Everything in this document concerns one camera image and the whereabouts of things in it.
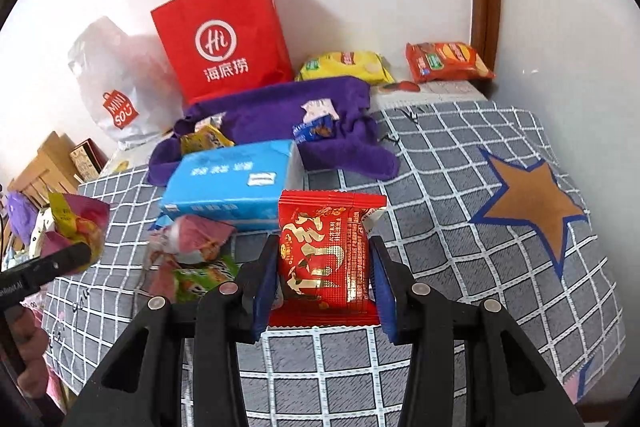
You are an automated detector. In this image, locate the white fruit print sheet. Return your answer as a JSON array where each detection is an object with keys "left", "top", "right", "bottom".
[{"left": 369, "top": 80, "right": 486, "bottom": 113}]

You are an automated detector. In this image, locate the small patterned box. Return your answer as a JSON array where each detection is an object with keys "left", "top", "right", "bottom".
[{"left": 70, "top": 139, "right": 106, "bottom": 182}]

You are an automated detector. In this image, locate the white pink snack packet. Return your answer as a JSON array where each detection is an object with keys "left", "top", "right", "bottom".
[{"left": 302, "top": 98, "right": 340, "bottom": 124}]

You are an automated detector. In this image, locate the yellow potato chips bag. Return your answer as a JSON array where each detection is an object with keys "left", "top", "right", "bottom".
[{"left": 295, "top": 51, "right": 395, "bottom": 86}]

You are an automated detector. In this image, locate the magenta yellow snack packet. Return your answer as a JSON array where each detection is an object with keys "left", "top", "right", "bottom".
[{"left": 40, "top": 193, "right": 110, "bottom": 275}]

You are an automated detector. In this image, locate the blue tissue pack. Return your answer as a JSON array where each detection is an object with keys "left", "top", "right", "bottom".
[{"left": 160, "top": 140, "right": 305, "bottom": 232}]

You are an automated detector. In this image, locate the orange potato chips bag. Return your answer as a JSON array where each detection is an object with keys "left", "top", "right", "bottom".
[{"left": 405, "top": 42, "right": 495, "bottom": 82}]

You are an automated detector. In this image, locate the wooden furniture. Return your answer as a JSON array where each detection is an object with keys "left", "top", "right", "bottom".
[{"left": 8, "top": 132, "right": 81, "bottom": 209}]

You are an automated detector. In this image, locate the white plastic Miniso bag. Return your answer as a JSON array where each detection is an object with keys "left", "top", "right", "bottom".
[{"left": 68, "top": 17, "right": 183, "bottom": 150}]

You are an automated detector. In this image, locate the blue chocolate chip cookie packet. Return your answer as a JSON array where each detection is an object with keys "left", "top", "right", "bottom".
[{"left": 292, "top": 115, "right": 335, "bottom": 144}]

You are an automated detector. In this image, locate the white red striped snack packet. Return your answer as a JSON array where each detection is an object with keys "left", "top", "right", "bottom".
[{"left": 194, "top": 112, "right": 226, "bottom": 132}]

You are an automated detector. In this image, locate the person's left hand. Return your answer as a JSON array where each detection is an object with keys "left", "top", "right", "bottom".
[{"left": 11, "top": 307, "right": 49, "bottom": 399}]

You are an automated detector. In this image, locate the green snack packet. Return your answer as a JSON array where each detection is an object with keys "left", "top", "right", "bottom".
[{"left": 172, "top": 255, "right": 240, "bottom": 303}]

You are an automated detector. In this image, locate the red gold snack packet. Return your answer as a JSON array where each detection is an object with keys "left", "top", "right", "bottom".
[{"left": 269, "top": 190, "right": 386, "bottom": 329}]

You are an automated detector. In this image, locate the red paper shopping bag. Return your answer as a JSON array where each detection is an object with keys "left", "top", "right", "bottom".
[{"left": 151, "top": 0, "right": 294, "bottom": 105}]

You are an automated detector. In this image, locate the purple towel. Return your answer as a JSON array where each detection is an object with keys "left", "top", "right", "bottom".
[{"left": 146, "top": 76, "right": 399, "bottom": 186}]

